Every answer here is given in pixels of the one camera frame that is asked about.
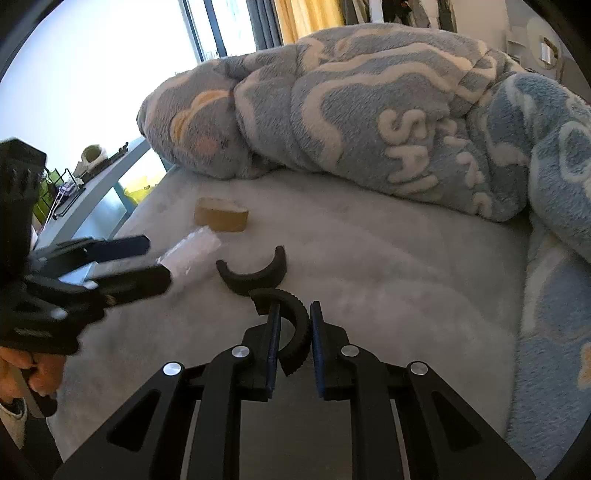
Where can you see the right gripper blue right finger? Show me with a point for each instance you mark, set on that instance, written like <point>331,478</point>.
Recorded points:
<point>319,344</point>

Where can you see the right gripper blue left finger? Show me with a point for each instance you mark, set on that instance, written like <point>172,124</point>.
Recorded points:
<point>272,344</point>

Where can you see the black curved plastic piece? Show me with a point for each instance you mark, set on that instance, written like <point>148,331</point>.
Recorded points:
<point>262,287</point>

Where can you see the white tissue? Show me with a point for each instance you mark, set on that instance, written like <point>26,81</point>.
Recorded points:
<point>190,254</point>

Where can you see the person's left hand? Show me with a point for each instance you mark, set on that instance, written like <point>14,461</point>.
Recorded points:
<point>45,379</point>

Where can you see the green felt tote bag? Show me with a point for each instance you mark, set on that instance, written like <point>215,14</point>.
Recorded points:
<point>48,190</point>

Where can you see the light blue bed mattress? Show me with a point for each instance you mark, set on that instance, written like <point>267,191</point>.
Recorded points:
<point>422,306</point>

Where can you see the grey table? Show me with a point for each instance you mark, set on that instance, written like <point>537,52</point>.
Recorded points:
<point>63,228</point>

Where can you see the green slipper far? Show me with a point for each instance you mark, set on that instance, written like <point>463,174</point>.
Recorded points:
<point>91,157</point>

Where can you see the blue patterned fleece blanket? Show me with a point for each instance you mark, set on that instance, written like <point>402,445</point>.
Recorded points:
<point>432,116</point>

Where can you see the grey curtain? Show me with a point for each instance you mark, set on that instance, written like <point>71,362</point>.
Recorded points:
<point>265,24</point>

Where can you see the yellow curtain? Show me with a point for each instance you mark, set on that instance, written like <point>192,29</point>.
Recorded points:
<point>299,18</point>

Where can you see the black wire stand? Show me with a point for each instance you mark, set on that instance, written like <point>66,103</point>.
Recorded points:
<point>69,191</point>

